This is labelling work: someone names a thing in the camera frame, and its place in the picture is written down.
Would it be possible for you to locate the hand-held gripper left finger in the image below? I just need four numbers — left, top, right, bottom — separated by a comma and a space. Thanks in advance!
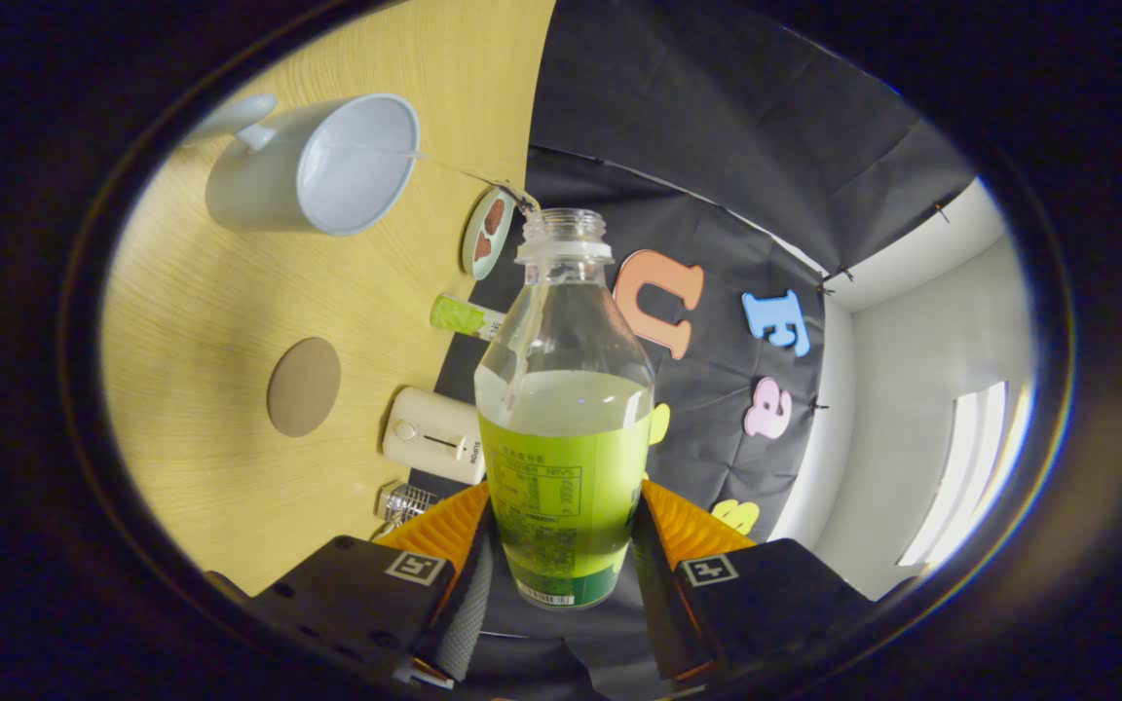
249, 480, 494, 687

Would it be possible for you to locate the white toaster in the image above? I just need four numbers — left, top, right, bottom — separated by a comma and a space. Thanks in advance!
382, 387, 487, 486

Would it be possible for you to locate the wire mesh holder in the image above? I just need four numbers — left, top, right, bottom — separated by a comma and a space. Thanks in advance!
376, 481, 440, 527

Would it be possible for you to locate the round brown coaster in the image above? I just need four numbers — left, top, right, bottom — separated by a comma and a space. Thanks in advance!
266, 337, 343, 438

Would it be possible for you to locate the pale green plate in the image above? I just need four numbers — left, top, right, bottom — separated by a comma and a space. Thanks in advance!
461, 187, 517, 281

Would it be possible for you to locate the slim bottle green label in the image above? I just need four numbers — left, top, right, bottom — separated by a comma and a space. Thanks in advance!
430, 293, 506, 341

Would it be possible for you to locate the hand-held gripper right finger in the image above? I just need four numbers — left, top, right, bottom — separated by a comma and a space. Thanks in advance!
631, 477, 879, 683

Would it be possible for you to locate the clear juice bottle green label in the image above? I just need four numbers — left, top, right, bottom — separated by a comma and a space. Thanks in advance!
473, 207, 657, 609

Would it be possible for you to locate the white cup with handle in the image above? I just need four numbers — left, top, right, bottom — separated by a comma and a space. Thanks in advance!
181, 92, 422, 238

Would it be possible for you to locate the wooden table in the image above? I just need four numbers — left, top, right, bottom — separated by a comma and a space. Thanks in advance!
101, 0, 557, 597

